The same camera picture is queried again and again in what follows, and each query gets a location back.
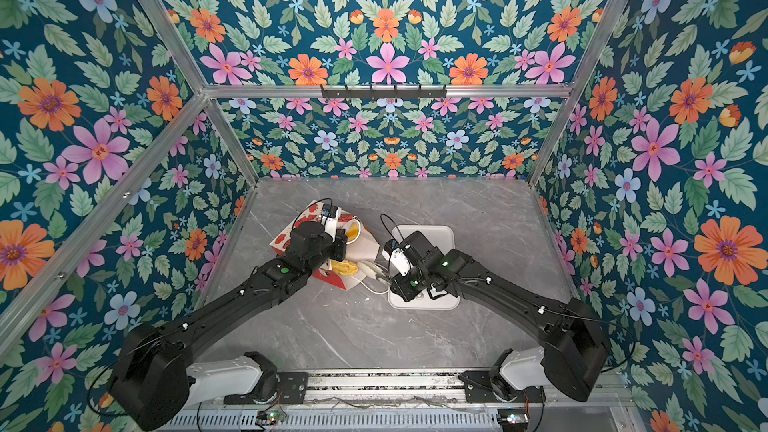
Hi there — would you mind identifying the red white paper bag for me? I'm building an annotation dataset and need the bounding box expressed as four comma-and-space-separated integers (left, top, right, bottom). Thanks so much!
270, 198, 380, 291

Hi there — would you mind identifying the long ridged fake bread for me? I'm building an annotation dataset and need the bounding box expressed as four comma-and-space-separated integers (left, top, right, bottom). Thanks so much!
331, 260, 359, 277

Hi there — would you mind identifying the ring shaped fake bread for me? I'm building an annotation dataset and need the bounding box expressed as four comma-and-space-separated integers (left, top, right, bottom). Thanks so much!
344, 218, 362, 245

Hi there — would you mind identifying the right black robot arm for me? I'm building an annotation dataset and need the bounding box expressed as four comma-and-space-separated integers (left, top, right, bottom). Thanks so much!
359, 231, 609, 402

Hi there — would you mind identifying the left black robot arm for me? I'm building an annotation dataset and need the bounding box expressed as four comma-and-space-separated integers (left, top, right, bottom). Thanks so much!
108, 221, 347, 431

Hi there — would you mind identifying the white rectangular tray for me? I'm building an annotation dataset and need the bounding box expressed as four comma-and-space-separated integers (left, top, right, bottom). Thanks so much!
382, 225, 460, 311

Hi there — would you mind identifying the right circuit board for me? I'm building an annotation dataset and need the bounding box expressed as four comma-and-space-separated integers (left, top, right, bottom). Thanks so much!
497, 410, 530, 431

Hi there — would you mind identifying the circuit board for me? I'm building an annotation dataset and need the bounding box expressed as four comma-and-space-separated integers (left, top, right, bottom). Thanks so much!
256, 410, 287, 427
497, 410, 530, 431

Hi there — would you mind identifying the left circuit board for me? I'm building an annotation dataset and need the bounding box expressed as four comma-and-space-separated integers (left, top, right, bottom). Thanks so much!
256, 410, 287, 427

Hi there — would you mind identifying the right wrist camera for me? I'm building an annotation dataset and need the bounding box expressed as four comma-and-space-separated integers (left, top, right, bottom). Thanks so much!
389, 249, 412, 276

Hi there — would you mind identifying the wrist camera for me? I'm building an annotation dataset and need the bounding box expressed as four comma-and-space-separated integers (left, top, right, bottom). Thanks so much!
389, 249, 412, 276
320, 203, 341, 237

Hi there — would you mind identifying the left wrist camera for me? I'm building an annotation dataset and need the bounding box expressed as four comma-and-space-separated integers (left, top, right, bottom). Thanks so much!
320, 203, 341, 237

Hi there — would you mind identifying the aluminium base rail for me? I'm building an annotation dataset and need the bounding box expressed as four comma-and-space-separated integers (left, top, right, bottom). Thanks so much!
134, 367, 634, 409

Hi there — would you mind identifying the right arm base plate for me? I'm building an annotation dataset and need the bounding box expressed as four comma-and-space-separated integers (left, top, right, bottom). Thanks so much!
458, 370, 546, 404

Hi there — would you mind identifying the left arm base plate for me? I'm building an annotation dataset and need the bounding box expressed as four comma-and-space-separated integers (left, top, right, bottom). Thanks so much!
224, 372, 309, 405

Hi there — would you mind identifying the black hook rail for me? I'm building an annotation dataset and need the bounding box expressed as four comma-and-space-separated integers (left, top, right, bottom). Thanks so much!
320, 85, 448, 100

